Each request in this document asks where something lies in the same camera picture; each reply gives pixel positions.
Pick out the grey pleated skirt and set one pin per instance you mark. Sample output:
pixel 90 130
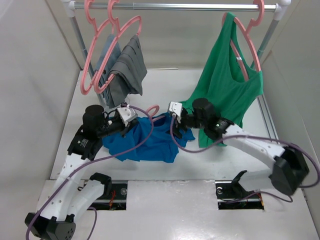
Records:
pixel 129 71

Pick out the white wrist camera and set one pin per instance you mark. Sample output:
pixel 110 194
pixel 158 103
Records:
pixel 175 108
pixel 126 114

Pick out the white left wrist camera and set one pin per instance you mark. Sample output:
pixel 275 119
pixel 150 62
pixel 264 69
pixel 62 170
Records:
pixel 126 114

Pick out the metal clothes rack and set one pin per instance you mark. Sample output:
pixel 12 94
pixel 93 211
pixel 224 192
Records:
pixel 172 36

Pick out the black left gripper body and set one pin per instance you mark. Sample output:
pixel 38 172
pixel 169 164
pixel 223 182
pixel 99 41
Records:
pixel 112 126

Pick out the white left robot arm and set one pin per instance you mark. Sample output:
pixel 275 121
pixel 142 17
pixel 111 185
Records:
pixel 56 219

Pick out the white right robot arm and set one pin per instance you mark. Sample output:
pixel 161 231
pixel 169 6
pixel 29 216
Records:
pixel 286 165

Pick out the pink hanger with grey skirt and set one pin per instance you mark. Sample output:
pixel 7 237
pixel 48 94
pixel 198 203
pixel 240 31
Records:
pixel 116 52

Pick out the pink plastic hanger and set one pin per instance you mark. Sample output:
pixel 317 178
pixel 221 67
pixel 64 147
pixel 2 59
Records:
pixel 153 112

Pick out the pink hanger far left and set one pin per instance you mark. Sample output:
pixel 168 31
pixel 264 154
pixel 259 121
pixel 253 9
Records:
pixel 97 31

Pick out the aluminium rail right side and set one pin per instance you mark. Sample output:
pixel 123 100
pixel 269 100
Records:
pixel 267 117

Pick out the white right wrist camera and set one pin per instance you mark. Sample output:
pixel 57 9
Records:
pixel 175 108

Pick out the pink hanger with green top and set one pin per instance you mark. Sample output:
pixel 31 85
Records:
pixel 246 34

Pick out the blue t shirt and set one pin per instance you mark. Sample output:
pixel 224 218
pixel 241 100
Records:
pixel 158 147

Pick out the green tank top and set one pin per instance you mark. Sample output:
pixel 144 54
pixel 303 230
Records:
pixel 222 82

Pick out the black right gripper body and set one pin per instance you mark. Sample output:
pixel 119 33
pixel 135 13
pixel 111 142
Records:
pixel 188 121

